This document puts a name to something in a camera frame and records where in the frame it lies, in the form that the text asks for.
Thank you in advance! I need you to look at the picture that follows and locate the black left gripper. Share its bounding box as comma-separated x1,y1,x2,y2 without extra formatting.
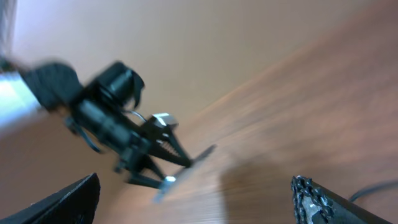
65,99,193,189

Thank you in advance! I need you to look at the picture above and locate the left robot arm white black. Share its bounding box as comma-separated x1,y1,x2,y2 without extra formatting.
1,59,194,189

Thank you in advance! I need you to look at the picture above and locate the black USB charging cable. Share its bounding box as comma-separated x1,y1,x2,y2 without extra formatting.
348,179,398,203

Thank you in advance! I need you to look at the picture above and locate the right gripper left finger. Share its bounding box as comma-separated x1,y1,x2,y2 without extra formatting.
1,173,100,224

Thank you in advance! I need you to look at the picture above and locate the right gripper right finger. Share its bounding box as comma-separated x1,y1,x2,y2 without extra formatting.
290,175,394,224

